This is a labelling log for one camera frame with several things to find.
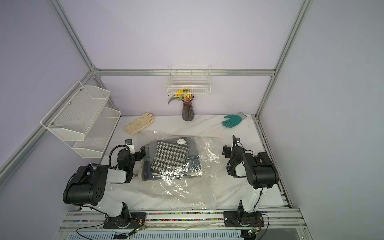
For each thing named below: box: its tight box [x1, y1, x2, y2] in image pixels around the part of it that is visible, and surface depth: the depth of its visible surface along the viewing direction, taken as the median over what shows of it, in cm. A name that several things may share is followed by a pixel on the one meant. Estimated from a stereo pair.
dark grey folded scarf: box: [142, 140, 163, 182], surface depth 83 cm
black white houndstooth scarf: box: [151, 142, 190, 179], surface depth 83 cm
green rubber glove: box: [221, 112, 247, 128], surface depth 121 cm
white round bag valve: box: [176, 138, 186, 145], surface depth 90 cm
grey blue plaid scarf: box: [187, 138, 203, 177], surface depth 82 cm
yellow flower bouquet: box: [168, 89, 194, 105], surface depth 102 cm
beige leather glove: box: [123, 112, 156, 135], surface depth 117 cm
